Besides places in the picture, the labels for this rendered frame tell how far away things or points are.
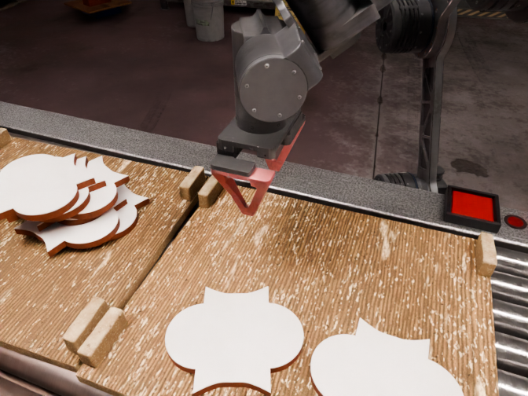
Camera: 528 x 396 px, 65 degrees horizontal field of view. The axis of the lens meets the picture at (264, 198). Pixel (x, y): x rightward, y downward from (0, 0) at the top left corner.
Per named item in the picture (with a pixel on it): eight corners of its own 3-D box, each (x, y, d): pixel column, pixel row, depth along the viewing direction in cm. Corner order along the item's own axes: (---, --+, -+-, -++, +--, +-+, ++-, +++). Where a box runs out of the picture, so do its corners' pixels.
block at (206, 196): (214, 184, 67) (213, 170, 66) (225, 186, 67) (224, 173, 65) (197, 207, 63) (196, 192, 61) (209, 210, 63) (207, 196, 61)
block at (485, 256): (474, 243, 57) (481, 229, 55) (488, 247, 57) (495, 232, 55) (475, 276, 53) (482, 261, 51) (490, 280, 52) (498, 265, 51)
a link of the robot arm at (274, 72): (357, 24, 43) (314, -53, 38) (396, 67, 34) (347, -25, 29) (263, 93, 47) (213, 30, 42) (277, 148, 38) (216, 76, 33)
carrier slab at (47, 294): (12, 143, 80) (9, 136, 79) (210, 183, 70) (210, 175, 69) (-189, 280, 54) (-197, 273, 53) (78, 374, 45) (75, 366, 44)
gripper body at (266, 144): (301, 119, 51) (304, 60, 46) (273, 164, 44) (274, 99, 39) (251, 111, 53) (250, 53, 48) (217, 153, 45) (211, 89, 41)
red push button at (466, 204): (449, 196, 68) (452, 189, 68) (489, 204, 67) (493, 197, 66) (449, 219, 64) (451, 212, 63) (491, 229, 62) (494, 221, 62)
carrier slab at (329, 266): (218, 188, 69) (217, 180, 68) (484, 249, 59) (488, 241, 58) (78, 382, 44) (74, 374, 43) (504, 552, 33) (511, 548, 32)
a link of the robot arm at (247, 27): (285, 5, 42) (229, 7, 42) (297, 26, 37) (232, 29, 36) (284, 71, 47) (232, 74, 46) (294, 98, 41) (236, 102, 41)
